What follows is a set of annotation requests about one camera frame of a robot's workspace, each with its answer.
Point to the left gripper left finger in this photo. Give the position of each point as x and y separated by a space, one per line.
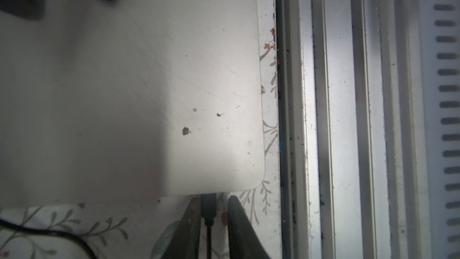
185 242

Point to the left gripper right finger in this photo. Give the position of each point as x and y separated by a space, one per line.
243 241

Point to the silver laptop front right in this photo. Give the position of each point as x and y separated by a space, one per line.
132 99

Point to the aluminium front rail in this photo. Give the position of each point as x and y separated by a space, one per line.
369 128

